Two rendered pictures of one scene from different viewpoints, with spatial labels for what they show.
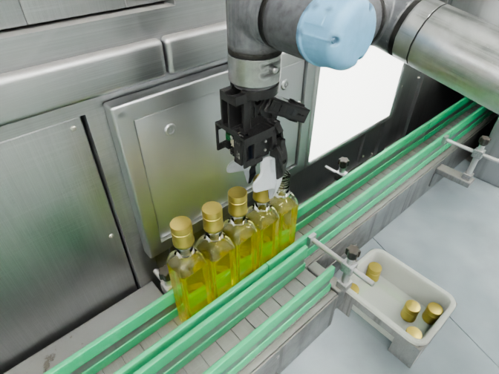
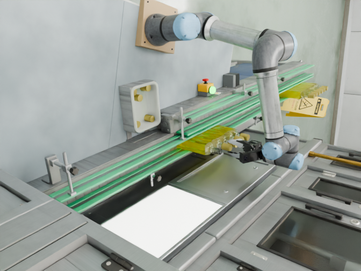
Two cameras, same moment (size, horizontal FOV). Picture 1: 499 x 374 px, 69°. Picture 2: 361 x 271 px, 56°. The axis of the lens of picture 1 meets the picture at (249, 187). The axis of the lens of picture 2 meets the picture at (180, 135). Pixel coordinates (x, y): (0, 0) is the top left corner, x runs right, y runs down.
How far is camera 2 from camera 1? 1.74 m
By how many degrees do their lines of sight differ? 76
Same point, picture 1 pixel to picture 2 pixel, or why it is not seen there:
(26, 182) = not seen: hidden behind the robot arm
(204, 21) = (274, 189)
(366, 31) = (289, 127)
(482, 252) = (64, 108)
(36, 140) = not seen: hidden behind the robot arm
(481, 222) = (37, 129)
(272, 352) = (196, 106)
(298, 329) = (188, 109)
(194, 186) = (227, 163)
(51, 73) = not seen: hidden behind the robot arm
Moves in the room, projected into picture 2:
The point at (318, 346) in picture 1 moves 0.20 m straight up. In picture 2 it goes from (162, 105) to (190, 111)
